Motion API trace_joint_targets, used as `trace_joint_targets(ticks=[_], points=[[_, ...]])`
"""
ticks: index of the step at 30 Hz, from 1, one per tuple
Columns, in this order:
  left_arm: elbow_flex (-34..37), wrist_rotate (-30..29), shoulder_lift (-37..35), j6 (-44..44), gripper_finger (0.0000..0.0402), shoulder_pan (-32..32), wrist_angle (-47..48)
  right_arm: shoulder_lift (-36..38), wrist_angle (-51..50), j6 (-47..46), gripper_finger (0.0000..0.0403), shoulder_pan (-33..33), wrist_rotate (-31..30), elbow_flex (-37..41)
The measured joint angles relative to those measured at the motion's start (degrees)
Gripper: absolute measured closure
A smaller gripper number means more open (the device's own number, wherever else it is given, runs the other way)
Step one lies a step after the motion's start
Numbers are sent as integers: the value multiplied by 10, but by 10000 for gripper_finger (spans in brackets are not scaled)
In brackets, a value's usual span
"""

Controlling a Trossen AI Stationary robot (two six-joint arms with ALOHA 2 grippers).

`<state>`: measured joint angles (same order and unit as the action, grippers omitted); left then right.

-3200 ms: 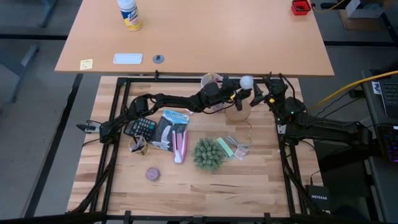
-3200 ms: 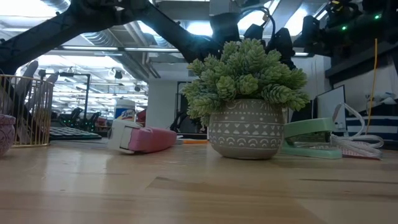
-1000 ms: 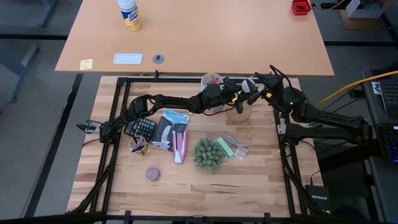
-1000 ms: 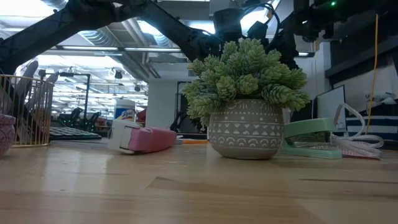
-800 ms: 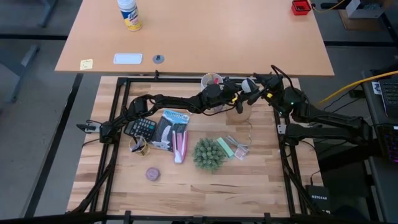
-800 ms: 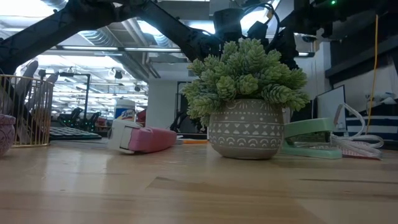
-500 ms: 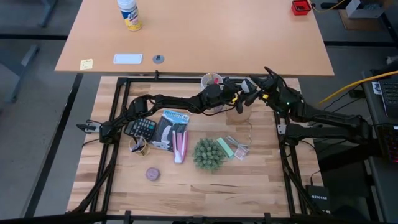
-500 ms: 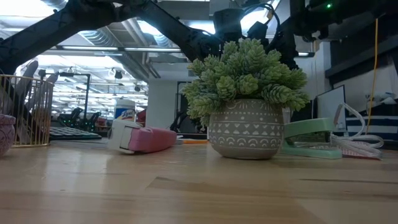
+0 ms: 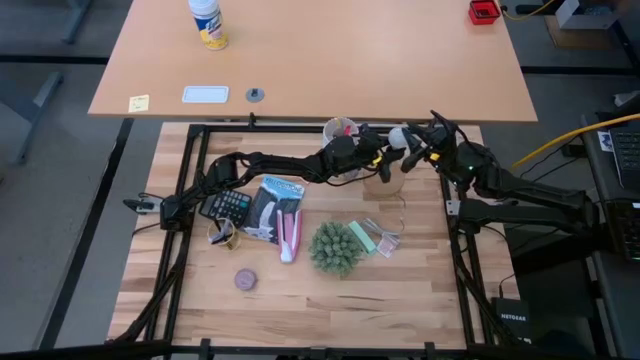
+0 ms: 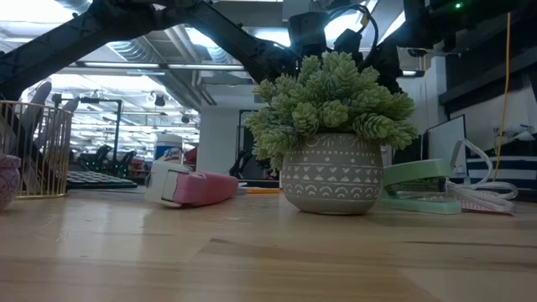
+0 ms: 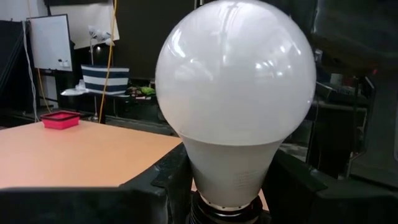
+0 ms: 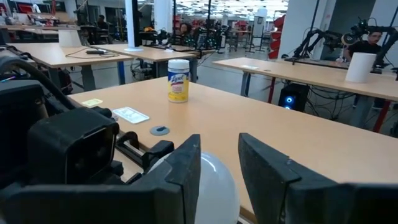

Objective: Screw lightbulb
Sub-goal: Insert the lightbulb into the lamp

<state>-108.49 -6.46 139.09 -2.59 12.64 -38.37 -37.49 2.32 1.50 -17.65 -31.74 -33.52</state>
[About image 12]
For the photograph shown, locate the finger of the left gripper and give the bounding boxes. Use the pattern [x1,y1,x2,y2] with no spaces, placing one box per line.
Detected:
[141,139,175,171]

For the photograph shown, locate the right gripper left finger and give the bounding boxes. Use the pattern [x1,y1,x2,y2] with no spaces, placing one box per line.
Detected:
[0,133,201,224]

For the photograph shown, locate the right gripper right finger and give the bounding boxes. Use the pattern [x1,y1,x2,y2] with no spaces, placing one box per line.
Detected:
[238,133,398,224]

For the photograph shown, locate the white lightbulb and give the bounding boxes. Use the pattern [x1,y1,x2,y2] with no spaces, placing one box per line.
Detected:
[148,151,241,224]

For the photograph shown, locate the white card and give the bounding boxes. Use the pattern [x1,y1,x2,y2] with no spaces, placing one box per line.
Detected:
[111,106,150,124]

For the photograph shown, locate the yellow sticky note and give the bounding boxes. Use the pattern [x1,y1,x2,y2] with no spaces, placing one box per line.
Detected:
[81,98,104,109]

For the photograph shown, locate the Lysol wipes canister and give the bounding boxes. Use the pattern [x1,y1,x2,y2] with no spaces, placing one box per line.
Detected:
[167,58,190,104]

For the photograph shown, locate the beige background table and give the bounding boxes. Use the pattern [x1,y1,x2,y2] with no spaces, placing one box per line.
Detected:
[6,42,134,93]
[90,43,200,78]
[213,57,398,131]

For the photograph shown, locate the black computer tower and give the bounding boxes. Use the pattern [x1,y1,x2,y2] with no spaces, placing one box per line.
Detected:
[277,82,310,113]

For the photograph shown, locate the white box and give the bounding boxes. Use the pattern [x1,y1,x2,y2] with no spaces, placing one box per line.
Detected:
[58,29,83,48]

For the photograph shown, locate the person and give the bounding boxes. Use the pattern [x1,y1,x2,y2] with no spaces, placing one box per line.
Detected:
[95,14,110,32]
[341,30,384,63]
[177,22,195,46]

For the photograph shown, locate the white upright panel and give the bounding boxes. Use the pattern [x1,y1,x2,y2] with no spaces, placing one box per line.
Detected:
[123,0,144,52]

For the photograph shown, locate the white paper roll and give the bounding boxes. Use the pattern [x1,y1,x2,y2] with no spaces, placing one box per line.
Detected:
[345,52,377,84]

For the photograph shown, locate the red stacked bins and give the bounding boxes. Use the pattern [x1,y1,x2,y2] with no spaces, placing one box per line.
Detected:
[267,14,286,60]

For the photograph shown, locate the grey cable grommet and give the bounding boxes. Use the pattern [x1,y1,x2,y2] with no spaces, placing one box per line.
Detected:
[149,125,171,136]

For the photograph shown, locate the black metal frame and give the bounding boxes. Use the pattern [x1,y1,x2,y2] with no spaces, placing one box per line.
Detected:
[114,131,149,170]

